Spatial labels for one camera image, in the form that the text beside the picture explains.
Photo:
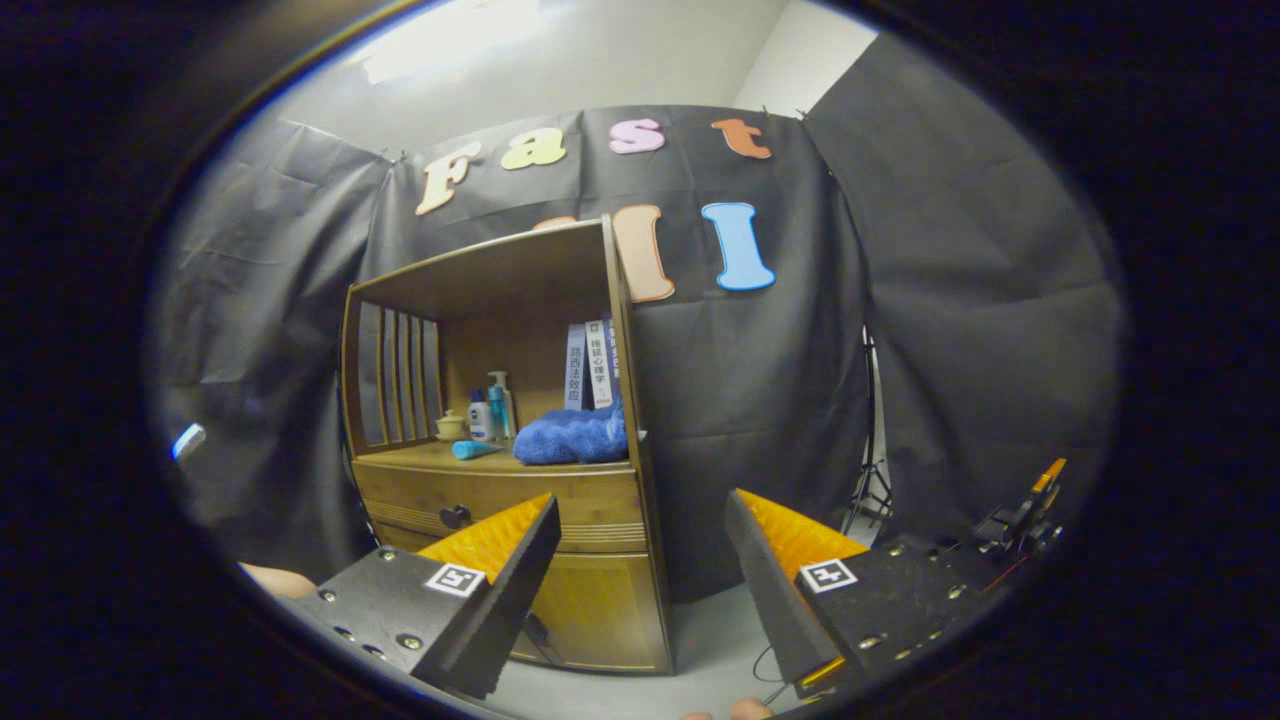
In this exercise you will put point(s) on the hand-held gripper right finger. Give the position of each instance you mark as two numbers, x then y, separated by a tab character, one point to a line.
770	580

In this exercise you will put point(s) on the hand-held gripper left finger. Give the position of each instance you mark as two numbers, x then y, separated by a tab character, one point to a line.
510	590

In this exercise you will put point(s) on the wooden drawer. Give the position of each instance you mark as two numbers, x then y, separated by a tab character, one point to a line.
590	510

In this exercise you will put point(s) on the blue tube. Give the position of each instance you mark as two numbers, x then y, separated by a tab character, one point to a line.
475	450

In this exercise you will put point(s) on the wooden cabinet door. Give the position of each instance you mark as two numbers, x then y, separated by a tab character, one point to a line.
600	610

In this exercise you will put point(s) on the wooden cabinet countertop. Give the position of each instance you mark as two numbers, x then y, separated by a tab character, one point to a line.
420	458

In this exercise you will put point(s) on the wooden cabinet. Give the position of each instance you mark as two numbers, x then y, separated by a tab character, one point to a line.
500	270

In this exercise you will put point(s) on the blue folded towel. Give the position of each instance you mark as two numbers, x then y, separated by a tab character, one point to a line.
570	440

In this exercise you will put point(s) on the white lotion bottle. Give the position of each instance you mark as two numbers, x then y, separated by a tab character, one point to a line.
480	422

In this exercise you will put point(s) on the cream lidded cup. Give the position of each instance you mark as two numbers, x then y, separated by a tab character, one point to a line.
451	428

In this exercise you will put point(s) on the blue pump bottle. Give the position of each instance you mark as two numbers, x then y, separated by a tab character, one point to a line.
499	410

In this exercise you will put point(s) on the black light stand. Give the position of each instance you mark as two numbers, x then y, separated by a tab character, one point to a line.
873	400

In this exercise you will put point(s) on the white spine book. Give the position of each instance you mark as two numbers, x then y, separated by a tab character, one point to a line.
598	365

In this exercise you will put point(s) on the black and orange gripper device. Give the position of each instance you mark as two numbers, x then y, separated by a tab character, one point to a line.
1020	520

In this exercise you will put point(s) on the dark blue spine book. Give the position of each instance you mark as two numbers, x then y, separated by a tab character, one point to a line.
612	350

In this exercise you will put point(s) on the black backdrop cloth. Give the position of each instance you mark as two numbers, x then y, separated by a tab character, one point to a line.
950	300

